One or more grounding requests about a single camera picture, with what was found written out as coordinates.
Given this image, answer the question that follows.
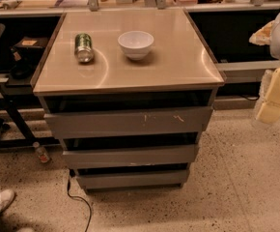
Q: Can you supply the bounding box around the small plastic bottle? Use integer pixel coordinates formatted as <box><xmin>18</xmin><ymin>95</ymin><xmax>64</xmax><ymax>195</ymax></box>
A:
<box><xmin>33</xmin><ymin>142</ymin><xmax>50</xmax><ymax>163</ymax></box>

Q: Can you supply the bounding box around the grey top drawer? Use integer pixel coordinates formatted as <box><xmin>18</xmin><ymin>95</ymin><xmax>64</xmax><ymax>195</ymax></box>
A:
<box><xmin>44</xmin><ymin>106</ymin><xmax>212</xmax><ymax>139</ymax></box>

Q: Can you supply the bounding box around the grey middle drawer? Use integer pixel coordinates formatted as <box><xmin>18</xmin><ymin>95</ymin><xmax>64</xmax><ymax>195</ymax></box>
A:
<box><xmin>63</xmin><ymin>144</ymin><xmax>199</xmax><ymax>169</ymax></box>

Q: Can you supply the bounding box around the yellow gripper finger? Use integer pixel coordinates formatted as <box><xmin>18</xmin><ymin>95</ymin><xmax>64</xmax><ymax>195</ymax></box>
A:
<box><xmin>255</xmin><ymin>68</ymin><xmax>280</xmax><ymax>124</ymax></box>

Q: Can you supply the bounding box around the white bowl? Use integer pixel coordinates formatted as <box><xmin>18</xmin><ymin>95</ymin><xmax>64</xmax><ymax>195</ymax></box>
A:
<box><xmin>118</xmin><ymin>31</ymin><xmax>154</xmax><ymax>60</ymax></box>

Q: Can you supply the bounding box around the green soda can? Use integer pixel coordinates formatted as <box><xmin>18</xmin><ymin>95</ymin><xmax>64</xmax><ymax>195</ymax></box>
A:
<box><xmin>74</xmin><ymin>33</ymin><xmax>94</xmax><ymax>63</ymax></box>

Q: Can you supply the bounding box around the grey drawer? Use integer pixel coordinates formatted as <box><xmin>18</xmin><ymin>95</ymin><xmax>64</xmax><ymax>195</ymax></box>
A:
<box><xmin>76</xmin><ymin>170</ymin><xmax>189</xmax><ymax>189</ymax></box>
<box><xmin>63</xmin><ymin>144</ymin><xmax>199</xmax><ymax>169</ymax></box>
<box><xmin>44</xmin><ymin>106</ymin><xmax>212</xmax><ymax>139</ymax></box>

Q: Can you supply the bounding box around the black floor cable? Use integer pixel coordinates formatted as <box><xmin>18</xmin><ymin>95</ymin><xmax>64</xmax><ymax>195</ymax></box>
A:
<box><xmin>66</xmin><ymin>169</ymin><xmax>94</xmax><ymax>232</ymax></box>

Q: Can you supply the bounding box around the black box on shelf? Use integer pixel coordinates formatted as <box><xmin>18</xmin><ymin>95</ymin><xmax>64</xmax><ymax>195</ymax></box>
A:
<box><xmin>14</xmin><ymin>37</ymin><xmax>48</xmax><ymax>49</ymax></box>

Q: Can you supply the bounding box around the grey drawer cabinet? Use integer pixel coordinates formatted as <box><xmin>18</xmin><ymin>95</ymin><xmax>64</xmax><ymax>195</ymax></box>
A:
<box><xmin>33</xmin><ymin>9</ymin><xmax>224</xmax><ymax>178</ymax></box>

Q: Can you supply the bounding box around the grey bottom drawer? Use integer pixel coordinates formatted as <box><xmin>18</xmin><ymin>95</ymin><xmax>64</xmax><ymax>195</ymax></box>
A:
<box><xmin>76</xmin><ymin>170</ymin><xmax>189</xmax><ymax>189</ymax></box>

